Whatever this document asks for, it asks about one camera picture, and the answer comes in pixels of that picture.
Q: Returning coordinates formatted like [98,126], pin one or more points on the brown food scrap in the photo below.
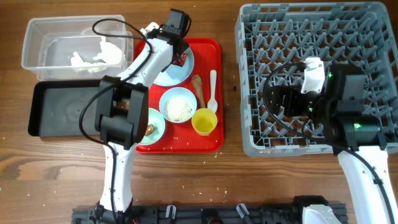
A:
[150,129]

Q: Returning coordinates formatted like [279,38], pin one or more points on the red plastic tray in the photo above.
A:
[182,138]

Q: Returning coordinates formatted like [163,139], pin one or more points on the brown root vegetable piece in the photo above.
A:
[198,87]

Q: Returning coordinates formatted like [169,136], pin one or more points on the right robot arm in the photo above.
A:
[333,97]

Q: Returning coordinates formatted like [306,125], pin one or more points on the grey-blue dishwasher rack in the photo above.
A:
[293,45]

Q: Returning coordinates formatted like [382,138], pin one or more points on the white crumpled tissue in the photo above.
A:
[110,55]

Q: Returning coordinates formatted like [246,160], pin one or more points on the red snack wrapper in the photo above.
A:
[180,60]

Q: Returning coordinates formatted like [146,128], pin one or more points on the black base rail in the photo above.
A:
[303,209]

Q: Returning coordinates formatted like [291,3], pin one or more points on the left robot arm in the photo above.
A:
[122,113]

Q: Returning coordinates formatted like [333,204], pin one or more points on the yellow plastic cup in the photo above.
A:
[204,121]

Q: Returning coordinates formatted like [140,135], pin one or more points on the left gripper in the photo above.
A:
[184,47]

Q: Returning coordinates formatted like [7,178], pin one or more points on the white plastic spoon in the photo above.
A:
[212,103]

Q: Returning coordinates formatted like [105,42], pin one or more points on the white rice pile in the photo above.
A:
[178,110]

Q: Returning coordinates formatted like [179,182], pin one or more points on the pale green bowl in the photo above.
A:
[156,123]

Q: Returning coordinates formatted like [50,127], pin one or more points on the black waste tray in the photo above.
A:
[57,105]

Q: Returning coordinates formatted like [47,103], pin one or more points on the clear plastic waste bin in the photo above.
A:
[50,42]

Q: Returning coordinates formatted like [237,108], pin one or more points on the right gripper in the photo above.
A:
[291,93]

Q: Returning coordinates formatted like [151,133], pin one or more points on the large pale blue plate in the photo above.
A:
[174,74]

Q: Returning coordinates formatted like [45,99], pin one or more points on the pale blue bowl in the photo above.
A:
[178,92]

